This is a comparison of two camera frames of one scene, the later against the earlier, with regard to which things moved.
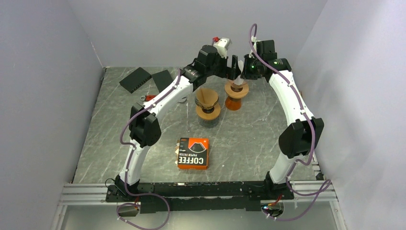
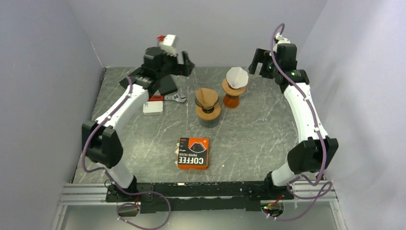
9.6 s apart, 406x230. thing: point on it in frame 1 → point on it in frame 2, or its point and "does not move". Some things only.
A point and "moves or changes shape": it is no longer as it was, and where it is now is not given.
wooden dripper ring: x=244 y=91 moves or changes shape
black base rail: x=199 y=197 does not move
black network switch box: x=134 y=80 does not move
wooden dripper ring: x=208 y=116 does not move
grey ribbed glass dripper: x=207 y=110 does not move
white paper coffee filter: x=239 y=81 moves or changes shape
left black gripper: x=235 y=72 → x=184 y=69
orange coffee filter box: x=193 y=153 does not move
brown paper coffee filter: x=207 y=97 does not move
